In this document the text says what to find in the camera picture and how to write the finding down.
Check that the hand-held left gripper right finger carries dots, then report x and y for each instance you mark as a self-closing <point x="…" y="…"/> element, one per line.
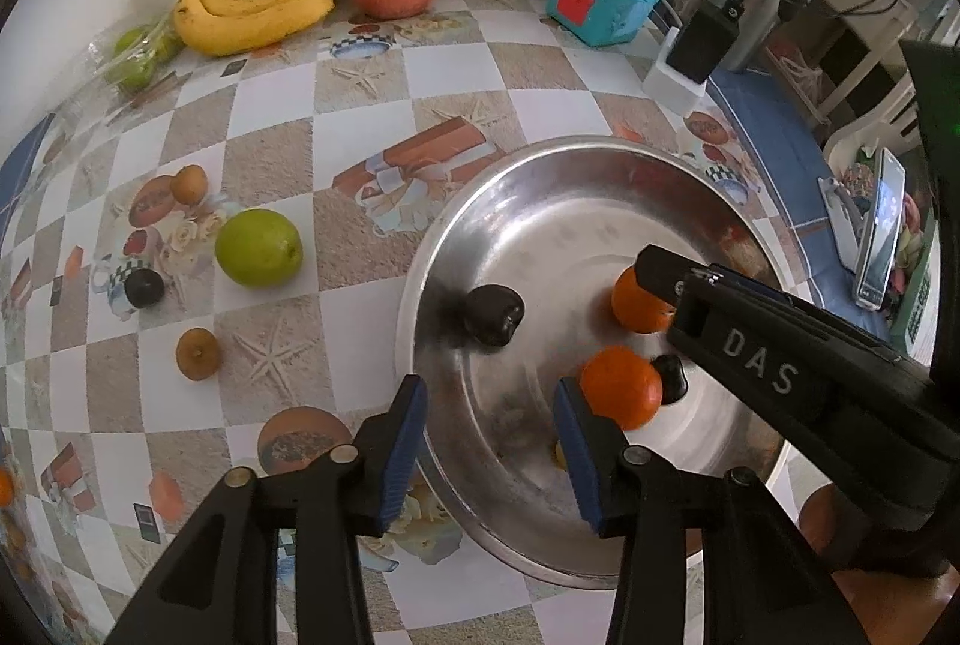
<point x="577" y="457"/>

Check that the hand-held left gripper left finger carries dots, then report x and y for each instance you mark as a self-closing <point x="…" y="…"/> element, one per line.
<point x="397" y="457"/>

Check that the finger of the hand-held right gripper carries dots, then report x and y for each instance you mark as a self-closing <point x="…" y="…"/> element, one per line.
<point x="664" y="270"/>

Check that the small brown fruit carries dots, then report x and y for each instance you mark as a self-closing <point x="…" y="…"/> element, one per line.
<point x="559" y="454"/>
<point x="197" y="354"/>
<point x="189" y="185"/>

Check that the orange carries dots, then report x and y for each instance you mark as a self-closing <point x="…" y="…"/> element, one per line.
<point x="6" y="487"/>
<point x="637" y="307"/>
<point x="621" y="390"/>

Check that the dark plum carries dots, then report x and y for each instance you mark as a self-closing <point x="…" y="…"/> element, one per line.
<point x="144" y="289"/>
<point x="491" y="315"/>
<point x="671" y="381"/>

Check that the round metal bowl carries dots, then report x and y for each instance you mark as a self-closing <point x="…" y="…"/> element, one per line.
<point x="525" y="225"/>

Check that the green mango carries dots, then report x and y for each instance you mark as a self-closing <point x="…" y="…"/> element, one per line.
<point x="259" y="247"/>

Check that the smartphone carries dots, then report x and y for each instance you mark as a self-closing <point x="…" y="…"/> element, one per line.
<point x="881" y="225"/>

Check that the white phone stand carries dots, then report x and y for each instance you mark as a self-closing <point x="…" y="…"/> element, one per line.
<point x="844" y="217"/>

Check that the black charger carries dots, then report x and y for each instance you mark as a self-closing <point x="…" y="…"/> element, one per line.
<point x="705" y="41"/>

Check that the white plastic chair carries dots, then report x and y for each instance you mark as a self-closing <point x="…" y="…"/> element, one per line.
<point x="877" y="120"/>

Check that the orange inside plastic container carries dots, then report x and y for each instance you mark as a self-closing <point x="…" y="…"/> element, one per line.
<point x="6" y="487"/>

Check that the plastic bag of green fruit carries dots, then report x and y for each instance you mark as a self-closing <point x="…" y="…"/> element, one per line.
<point x="139" y="56"/>

